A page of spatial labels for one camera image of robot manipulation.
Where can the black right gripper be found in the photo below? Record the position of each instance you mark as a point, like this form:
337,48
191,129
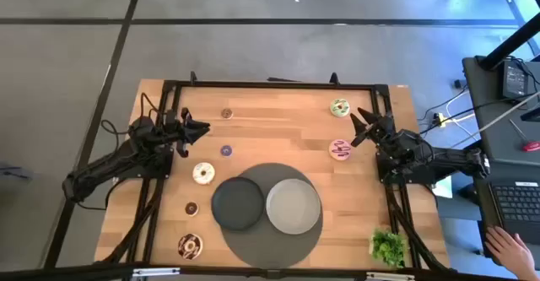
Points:
386,129

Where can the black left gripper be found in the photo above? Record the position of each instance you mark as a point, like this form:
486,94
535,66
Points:
177,125

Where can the pink dark-drizzled donut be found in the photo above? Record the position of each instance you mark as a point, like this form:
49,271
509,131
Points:
346,154

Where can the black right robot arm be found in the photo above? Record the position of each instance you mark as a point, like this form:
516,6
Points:
447,158

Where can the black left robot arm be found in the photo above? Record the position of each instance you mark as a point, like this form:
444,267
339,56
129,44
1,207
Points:
105,163

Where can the green drizzled donut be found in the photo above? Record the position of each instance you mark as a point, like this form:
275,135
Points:
345,111

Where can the small brown sprinkled donut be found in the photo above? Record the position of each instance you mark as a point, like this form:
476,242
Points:
226,113

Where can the small purple donut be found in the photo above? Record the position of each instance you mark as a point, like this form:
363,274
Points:
226,150

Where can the white sprinkled donut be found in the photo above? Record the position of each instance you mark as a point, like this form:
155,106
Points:
208,177

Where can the yellow power plug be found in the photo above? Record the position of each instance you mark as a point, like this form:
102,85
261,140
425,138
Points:
441,120

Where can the small chocolate donut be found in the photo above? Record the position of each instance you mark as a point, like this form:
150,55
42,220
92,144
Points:
188,212

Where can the dark grey plate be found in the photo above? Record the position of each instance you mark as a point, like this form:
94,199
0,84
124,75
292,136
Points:
237,203

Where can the light grey plate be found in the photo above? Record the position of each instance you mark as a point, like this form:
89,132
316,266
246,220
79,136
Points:
293,206

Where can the dark grey side desk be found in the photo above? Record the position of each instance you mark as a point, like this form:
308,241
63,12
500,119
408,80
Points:
485,104

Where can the large chocolate drizzled donut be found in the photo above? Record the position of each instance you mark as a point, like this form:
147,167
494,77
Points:
184,251

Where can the green artificial plant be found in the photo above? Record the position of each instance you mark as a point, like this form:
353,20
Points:
388,248

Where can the light grey rod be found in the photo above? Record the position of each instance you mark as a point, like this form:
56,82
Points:
498,116

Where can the round grey placemat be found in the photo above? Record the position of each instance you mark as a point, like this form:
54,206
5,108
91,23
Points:
270,249

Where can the small black screen device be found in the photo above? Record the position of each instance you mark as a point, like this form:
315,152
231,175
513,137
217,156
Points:
514,80

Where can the thick black diagonal beam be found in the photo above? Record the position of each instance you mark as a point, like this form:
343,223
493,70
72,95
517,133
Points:
510,44

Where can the black laptop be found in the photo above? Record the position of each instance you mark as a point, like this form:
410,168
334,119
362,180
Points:
516,207

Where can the person's hand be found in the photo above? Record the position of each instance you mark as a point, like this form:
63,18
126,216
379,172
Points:
512,253

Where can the black aluminium table frame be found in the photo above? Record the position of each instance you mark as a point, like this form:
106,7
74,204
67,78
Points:
274,84

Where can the silver frame bracket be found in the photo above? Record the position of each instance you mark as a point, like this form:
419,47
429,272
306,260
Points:
390,277
156,271

